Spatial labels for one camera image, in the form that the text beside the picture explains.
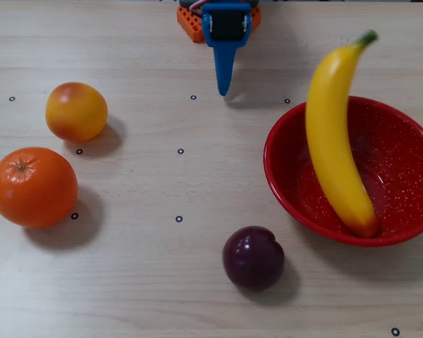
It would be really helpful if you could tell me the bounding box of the red white servo cable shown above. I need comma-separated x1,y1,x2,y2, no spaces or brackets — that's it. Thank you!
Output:
191,0,208,17

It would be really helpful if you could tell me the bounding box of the yellow red plastic peach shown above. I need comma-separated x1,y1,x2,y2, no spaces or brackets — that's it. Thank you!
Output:
44,82,109,144

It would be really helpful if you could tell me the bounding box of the dark purple plastic plum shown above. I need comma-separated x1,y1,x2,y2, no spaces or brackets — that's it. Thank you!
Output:
221,225,286,292

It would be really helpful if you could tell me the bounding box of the orange plastic orange fruit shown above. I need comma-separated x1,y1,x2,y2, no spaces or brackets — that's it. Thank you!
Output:
0,146,79,230

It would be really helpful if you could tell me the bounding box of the yellow plastic banana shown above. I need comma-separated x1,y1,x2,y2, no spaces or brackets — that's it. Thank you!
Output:
305,30,380,239

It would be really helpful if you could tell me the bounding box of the orange robot base plate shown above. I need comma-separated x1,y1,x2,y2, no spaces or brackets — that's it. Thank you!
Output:
176,5,263,44

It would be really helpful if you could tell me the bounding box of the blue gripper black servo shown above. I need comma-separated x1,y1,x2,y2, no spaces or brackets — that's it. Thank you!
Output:
200,2,254,97

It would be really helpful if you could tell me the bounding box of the red speckled enamel bowl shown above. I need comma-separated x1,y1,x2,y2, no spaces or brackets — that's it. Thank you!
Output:
263,95,423,247

